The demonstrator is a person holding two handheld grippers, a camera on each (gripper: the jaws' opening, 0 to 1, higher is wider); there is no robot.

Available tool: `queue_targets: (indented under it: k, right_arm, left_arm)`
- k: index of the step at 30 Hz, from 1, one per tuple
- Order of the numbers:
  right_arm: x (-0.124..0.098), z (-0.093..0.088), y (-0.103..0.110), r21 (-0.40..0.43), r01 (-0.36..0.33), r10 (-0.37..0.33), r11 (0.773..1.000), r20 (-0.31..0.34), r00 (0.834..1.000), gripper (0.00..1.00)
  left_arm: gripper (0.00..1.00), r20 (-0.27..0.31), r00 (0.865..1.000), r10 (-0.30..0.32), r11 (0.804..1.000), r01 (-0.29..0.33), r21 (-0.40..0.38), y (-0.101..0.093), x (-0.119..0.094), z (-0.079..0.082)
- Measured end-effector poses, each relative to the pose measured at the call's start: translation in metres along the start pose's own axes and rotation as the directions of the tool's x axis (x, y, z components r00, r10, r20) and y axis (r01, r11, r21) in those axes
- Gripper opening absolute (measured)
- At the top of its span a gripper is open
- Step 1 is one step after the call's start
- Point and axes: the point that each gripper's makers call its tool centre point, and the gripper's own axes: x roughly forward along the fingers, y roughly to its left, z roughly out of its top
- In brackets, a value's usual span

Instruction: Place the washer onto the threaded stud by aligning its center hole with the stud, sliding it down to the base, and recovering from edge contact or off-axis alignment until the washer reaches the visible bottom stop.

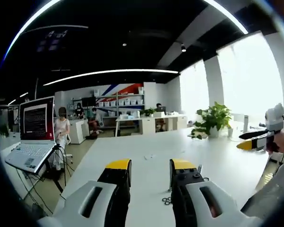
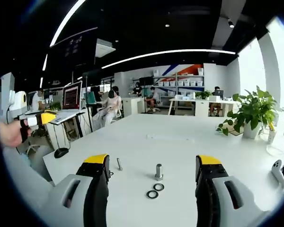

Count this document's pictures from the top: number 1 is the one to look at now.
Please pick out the white cylinder tower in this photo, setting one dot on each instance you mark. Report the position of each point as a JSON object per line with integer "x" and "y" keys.
{"x": 245, "y": 124}

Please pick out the black wall screen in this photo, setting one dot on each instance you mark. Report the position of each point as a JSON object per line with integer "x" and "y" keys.
{"x": 88, "y": 101}

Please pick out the white office chair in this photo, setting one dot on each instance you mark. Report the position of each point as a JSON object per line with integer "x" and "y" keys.
{"x": 68, "y": 139}

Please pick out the white office desk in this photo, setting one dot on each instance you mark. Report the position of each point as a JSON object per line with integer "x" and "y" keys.
{"x": 148, "y": 124}

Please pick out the large green potted plant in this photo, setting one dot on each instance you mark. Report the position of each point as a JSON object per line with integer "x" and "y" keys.
{"x": 213, "y": 116}

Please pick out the person's grey shirt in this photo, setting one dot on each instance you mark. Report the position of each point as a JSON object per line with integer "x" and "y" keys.
{"x": 272, "y": 196}

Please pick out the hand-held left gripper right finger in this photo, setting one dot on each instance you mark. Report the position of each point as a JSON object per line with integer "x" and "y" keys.
{"x": 187, "y": 179}

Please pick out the black laptop stand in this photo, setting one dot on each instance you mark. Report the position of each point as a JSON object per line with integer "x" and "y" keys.
{"x": 54, "y": 178}

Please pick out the small green desk plant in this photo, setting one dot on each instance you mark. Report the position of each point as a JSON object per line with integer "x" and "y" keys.
{"x": 3, "y": 130}

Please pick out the small background potted plant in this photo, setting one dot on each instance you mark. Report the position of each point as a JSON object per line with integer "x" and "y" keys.
{"x": 148, "y": 111}

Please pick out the thick metal threaded stud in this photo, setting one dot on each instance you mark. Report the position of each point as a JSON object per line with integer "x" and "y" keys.
{"x": 200, "y": 169}

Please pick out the row of white storage bins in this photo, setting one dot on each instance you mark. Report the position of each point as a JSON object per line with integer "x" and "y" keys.
{"x": 126, "y": 102}

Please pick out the white laptop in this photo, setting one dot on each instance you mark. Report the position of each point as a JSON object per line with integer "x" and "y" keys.
{"x": 35, "y": 118}

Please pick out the black desktop monitor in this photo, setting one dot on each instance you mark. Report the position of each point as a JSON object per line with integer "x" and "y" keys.
{"x": 162, "y": 109}

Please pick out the long ceiling light strip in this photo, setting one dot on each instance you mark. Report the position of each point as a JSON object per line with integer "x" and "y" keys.
{"x": 227, "y": 14}
{"x": 18, "y": 34}

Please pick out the straight ceiling light strip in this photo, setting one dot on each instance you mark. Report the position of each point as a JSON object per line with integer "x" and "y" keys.
{"x": 113, "y": 70}

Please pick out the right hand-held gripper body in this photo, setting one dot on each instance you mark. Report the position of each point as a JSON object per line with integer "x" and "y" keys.
{"x": 274, "y": 118}

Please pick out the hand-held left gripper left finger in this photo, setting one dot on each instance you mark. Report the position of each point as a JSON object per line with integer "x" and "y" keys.
{"x": 113, "y": 184}

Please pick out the metal storage shelf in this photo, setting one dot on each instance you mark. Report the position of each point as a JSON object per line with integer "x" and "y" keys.
{"x": 132, "y": 105}

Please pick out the black ceiling spotlight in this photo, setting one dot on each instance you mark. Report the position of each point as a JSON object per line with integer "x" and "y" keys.
{"x": 183, "y": 48}

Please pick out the white counter cabinet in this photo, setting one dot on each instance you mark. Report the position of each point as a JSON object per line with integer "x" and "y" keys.
{"x": 77, "y": 130}

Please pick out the dark hanging display screen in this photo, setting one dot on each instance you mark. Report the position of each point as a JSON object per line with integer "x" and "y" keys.
{"x": 52, "y": 41}

